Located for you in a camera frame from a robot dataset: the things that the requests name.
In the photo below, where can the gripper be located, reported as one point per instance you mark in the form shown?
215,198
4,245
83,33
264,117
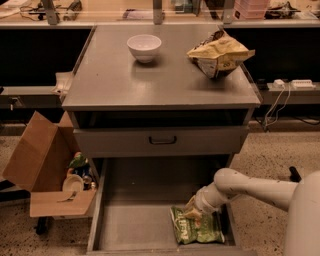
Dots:
201,201

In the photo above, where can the green jalapeno chip bag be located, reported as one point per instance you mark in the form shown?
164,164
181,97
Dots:
204,230

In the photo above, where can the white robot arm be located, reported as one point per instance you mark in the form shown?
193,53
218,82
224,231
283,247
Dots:
301,200

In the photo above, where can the open bottom drawer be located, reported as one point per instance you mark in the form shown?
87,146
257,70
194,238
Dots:
132,214

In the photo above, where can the closed grey drawer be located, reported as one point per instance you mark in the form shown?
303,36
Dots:
139,142

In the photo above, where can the grey metal drawer cabinet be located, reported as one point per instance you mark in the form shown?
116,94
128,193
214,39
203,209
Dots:
111,89

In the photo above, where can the yellow chip bag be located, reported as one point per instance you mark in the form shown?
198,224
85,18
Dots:
219,55

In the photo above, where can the black floor bar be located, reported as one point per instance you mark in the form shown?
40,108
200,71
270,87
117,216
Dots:
295,176

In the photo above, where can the white paper plate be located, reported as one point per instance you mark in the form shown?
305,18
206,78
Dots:
73,183

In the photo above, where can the brown cardboard box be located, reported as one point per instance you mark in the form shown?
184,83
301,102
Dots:
39,165

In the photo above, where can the white power strip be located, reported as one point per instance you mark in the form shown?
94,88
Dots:
302,84

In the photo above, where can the white ceramic bowl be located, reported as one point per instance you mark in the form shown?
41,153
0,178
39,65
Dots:
144,47

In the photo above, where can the pink plastic crate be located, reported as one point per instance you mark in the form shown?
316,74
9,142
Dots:
250,9

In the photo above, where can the black drawer handle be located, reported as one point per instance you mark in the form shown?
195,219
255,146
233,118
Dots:
162,141

